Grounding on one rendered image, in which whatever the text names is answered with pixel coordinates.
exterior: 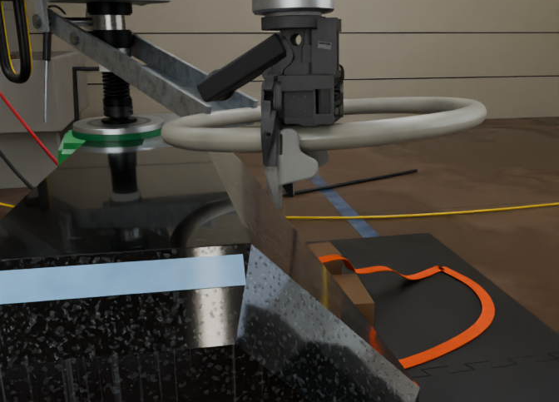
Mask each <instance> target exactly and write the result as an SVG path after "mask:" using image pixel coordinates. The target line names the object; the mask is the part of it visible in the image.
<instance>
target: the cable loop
mask: <svg viewBox="0 0 559 402"><path fill-rule="evenodd" d="M12 3H13V9H14V16H15V22H16V29H17V40H18V48H19V56H20V73H19V74H16V73H15V71H14V69H13V67H12V62H11V58H10V53H9V48H8V43H7V32H6V26H5V20H4V14H3V7H2V1H0V66H1V69H2V72H3V74H4V76H5V77H6V78H7V79H8V80H9V81H10V82H15V83H19V84H21V83H24V82H26V81H27V80H28V78H29V77H30V76H31V74H32V49H31V42H30V34H29V27H28V20H27V9H26V2H25V0H12Z"/></svg>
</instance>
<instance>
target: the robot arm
mask: <svg viewBox="0 0 559 402"><path fill-rule="evenodd" d="M333 10H334V0H252V12H253V13H254V15H260V16H265V17H262V18H261V30H264V31H279V34H276V33H275V34H273V35H272V36H270V37H268V38H267V39H265V40H264V41H263V42H261V43H259V44H258V45H256V46H255V47H253V48H251V49H250V50H249V51H248V52H245V53H244V54H242V55H241V56H239V57H237V58H236V59H235V60H234V61H232V62H230V63H228V64H227V65H225V66H224V67H222V68H221V69H216V70H214V71H212V72H210V73H209V74H208V76H207V77H206V79H204V80H203V81H201V82H199V83H198V84H197V86H196V87H197V90H198V92H199V93H200V95H201V97H202V98H203V100H204V101H205V102H213V101H225V100H227V99H229V98H231V97H232V96H233V94H234V93H235V91H236V90H237V89H239V88H241V87H243V86H244V85H245V84H247V83H248V82H250V81H252V80H254V79H255V78H257V77H258V76H260V75H261V74H262V77H263V78H264V81H263V82H262V86H261V99H260V106H261V126H260V134H261V147H262V157H263V165H264V168H265V179H266V184H267V188H268V193H269V195H270V198H271V200H272V202H273V203H274V205H275V208H276V209H282V200H283V191H282V187H283V188H284V189H285V191H286V192H287V194H288V196H289V197H294V189H295V182H297V181H303V180H307V179H311V178H313V177H314V176H316V174H317V172H318V169H319V167H320V166H324V165H325V164H327V162H328V160H329V154H328V152H327V150H324V151H301V150H300V148H299V134H298V132H297V131H296V130H295V129H293V128H290V127H291V126H302V127H319V126H320V125H333V124H335V123H336V121H337V120H339V119H340V118H341V117H344V68H343V66H342V65H340V64H339V32H341V19H338V18H337V17H322V14H326V13H331V12H332V11H333ZM298 35H300V36H301V43H300V44H299V45H298V44H297V42H296V38H297V36H298ZM339 67H340V68H341V70H339ZM280 127H286V128H284V129H282V130H280ZM282 135H283V136H282Z"/></svg>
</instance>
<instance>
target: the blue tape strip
mask: <svg viewBox="0 0 559 402"><path fill-rule="evenodd" d="M235 285H246V283H245V268H244V259H243V254H240V255H227V256H204V257H192V258H180V259H168V260H156V261H133V262H120V263H108V264H95V265H84V266H60V267H48V268H36V269H24V270H0V305H1V304H12V303H23V302H33V301H45V300H65V299H76V298H87V297H98V296H108V295H129V294H139V293H150V292H161V291H172V290H192V289H203V288H213V287H224V286H235Z"/></svg>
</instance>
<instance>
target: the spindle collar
mask: <svg viewBox="0 0 559 402"><path fill-rule="evenodd" d="M96 28H97V30H92V31H87V32H89V33H90V34H92V35H93V36H95V37H97V38H99V39H101V40H102V41H103V42H105V43H107V44H109V45H111V46H112V47H114V48H115V49H117V50H119V51H120V52H123V53H124V54H126V55H127V56H128V57H131V49H130V47H131V46H133V39H132V32H131V30H126V23H125V15H96Z"/></svg>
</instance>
